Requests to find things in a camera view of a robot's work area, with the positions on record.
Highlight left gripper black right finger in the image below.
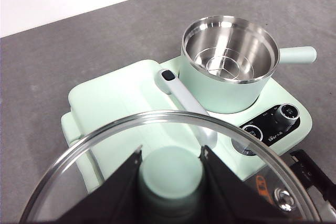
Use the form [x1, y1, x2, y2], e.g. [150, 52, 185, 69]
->
[200, 144, 292, 224]

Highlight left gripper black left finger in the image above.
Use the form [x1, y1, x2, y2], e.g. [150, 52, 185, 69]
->
[56, 144, 144, 224]

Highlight glass pot lid green knob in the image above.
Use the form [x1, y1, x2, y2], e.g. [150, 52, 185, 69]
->
[19, 108, 323, 224]

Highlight silver control knob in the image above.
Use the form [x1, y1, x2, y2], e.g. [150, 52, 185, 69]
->
[278, 104, 299, 124]
[240, 123, 264, 143]

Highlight mint green breakfast machine base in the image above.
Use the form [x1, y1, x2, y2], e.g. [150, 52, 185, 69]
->
[73, 58, 313, 193]

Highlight mint green saucepan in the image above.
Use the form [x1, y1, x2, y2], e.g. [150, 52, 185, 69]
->
[180, 15, 318, 113]

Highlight silver griddle lid handle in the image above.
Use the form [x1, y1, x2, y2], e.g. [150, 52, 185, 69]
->
[154, 68, 218, 151]

